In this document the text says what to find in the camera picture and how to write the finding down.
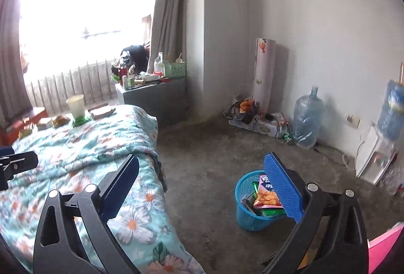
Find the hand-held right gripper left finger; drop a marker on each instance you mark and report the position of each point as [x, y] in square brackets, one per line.
[121, 185]

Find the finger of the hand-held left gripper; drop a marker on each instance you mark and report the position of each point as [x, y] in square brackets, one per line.
[5, 151]
[19, 162]

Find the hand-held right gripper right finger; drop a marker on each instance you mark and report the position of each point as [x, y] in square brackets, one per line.
[284, 188]

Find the orange snack bag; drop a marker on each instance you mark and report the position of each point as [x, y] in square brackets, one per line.
[266, 196]

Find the green chip bag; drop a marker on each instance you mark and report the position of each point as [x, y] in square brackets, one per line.
[273, 212]

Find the blue mesh basket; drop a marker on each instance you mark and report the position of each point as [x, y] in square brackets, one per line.
[249, 220]

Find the orange cardboard box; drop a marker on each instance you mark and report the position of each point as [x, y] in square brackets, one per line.
[34, 113]

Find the teal floral quilt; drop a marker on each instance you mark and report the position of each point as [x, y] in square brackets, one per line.
[79, 151]

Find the empty clear water jug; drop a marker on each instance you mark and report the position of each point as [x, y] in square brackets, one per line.
[307, 119]

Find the orange printed snack packet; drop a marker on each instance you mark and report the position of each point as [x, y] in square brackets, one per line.
[101, 112]

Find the white paper cup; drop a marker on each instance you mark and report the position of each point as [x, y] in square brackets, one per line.
[75, 107]

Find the grey window curtain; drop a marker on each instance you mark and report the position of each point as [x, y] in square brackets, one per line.
[12, 72]
[170, 9]

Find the grey cabinet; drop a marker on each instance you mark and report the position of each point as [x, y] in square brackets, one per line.
[151, 103]

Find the metal window railing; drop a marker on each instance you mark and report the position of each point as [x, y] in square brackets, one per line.
[63, 84]

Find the crumpled orange black bag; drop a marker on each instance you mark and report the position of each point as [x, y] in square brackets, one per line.
[246, 105]

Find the white water dispenser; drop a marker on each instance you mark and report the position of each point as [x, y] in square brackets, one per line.
[372, 157]

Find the small white bottle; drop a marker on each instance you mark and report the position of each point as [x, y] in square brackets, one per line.
[125, 82]

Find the red thermos bottle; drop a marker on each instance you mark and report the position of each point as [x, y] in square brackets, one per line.
[122, 73]

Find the rolled printed wallpaper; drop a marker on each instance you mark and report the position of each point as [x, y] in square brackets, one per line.
[264, 72]

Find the pink printed cloth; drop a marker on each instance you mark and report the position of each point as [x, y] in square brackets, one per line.
[388, 248]

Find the green plastic basket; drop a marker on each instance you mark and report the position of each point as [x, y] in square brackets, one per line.
[175, 70]

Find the black clothing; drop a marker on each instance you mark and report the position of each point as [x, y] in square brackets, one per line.
[135, 56]

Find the blue water jug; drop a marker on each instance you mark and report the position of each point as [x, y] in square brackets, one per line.
[393, 110]

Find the wooden utensils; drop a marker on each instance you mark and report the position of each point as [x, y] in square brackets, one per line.
[180, 58]

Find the wooden stick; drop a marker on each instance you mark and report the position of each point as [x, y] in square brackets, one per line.
[401, 73]

